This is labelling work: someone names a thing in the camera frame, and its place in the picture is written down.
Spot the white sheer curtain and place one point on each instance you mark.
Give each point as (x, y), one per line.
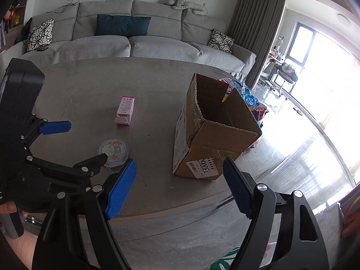
(343, 95)

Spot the round ceiling lamp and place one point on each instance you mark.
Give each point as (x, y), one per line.
(343, 19)

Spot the black white floral pillow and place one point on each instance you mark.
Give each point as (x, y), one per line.
(220, 40)
(40, 35)

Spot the dark blue cloth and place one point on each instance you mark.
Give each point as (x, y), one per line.
(24, 32)

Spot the teal pillow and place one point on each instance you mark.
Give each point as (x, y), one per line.
(122, 25)

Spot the small dark item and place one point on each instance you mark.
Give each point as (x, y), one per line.
(42, 49)

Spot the colourful plastic bag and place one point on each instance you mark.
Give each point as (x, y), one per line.
(253, 101)

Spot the pile of clothes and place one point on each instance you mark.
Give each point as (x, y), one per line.
(289, 68)

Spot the small pink box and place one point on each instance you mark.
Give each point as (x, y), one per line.
(125, 109)

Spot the person's left hand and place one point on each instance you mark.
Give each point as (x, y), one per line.
(26, 250)

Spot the grey plush toy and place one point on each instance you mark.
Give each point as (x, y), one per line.
(185, 5)

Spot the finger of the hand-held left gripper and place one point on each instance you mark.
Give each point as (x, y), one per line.
(92, 161)
(54, 127)

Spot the pair of yellow slippers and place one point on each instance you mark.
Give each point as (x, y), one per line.
(298, 111)

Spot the brown cardboard box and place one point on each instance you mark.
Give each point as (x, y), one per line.
(213, 149)

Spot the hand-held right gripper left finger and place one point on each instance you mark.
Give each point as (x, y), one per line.
(121, 188)

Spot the brown striped object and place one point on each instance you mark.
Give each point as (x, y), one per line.
(351, 213)

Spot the swivel chair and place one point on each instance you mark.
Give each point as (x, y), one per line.
(288, 80)

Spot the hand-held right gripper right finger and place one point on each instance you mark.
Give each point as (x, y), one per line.
(237, 188)

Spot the grey sofa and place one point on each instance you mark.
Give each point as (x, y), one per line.
(157, 50)

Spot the white desk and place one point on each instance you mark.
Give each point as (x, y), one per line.
(270, 62)

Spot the grey curtain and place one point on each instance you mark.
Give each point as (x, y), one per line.
(253, 19)

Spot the sliding glass door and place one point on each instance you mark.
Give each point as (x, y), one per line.
(298, 50)

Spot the white desk lamp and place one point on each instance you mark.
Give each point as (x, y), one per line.
(280, 43)

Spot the green pink printed cloth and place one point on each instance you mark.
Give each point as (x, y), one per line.
(225, 261)

